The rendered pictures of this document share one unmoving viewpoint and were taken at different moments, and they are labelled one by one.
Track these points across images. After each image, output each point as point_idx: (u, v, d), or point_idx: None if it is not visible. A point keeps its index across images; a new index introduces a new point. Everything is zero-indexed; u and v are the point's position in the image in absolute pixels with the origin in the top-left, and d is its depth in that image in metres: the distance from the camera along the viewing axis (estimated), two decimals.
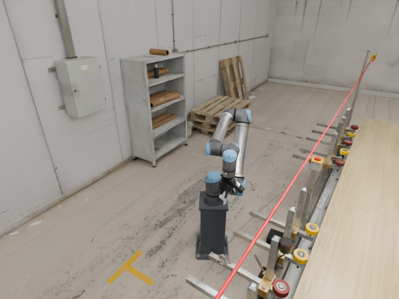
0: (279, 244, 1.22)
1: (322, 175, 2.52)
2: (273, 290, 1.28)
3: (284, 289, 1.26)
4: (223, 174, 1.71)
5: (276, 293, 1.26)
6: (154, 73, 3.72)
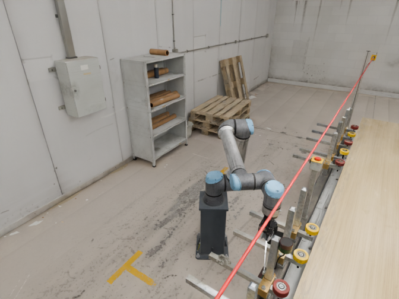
0: (279, 244, 1.22)
1: (322, 175, 2.52)
2: (273, 290, 1.28)
3: (284, 289, 1.26)
4: (277, 214, 1.30)
5: (276, 293, 1.26)
6: (154, 73, 3.72)
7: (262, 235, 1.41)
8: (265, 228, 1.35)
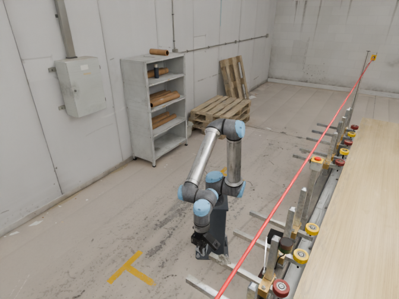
0: (279, 244, 1.22)
1: (322, 175, 2.52)
2: (273, 290, 1.28)
3: (284, 289, 1.26)
4: (195, 228, 1.44)
5: (276, 293, 1.26)
6: (154, 73, 3.72)
7: None
8: None
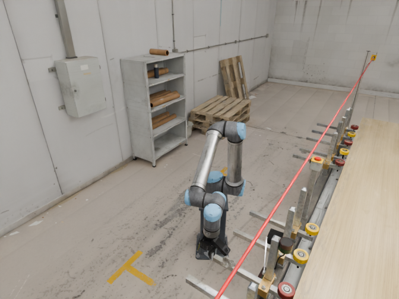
0: (279, 244, 1.22)
1: (322, 175, 2.52)
2: (278, 293, 1.27)
3: (289, 292, 1.25)
4: (204, 233, 1.40)
5: (282, 296, 1.25)
6: (154, 73, 3.72)
7: None
8: (204, 238, 1.49)
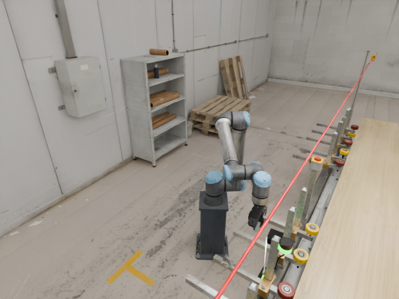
0: (279, 244, 1.22)
1: (322, 175, 2.52)
2: (278, 293, 1.27)
3: (289, 292, 1.25)
4: None
5: (282, 296, 1.25)
6: (154, 73, 3.72)
7: None
8: None
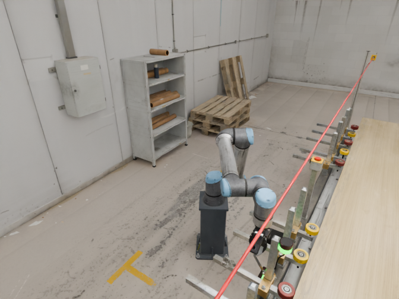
0: (279, 244, 1.22)
1: (322, 175, 2.52)
2: (278, 293, 1.27)
3: (289, 292, 1.25)
4: None
5: (282, 296, 1.25)
6: (154, 73, 3.72)
7: None
8: None
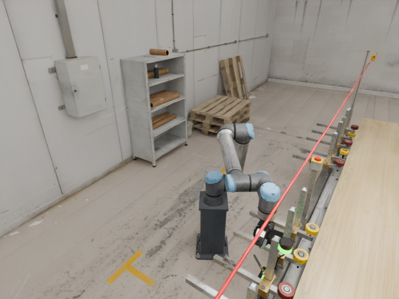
0: (279, 244, 1.22)
1: (322, 175, 2.52)
2: (278, 293, 1.27)
3: (289, 292, 1.25)
4: None
5: (282, 296, 1.25)
6: (154, 73, 3.72)
7: None
8: None
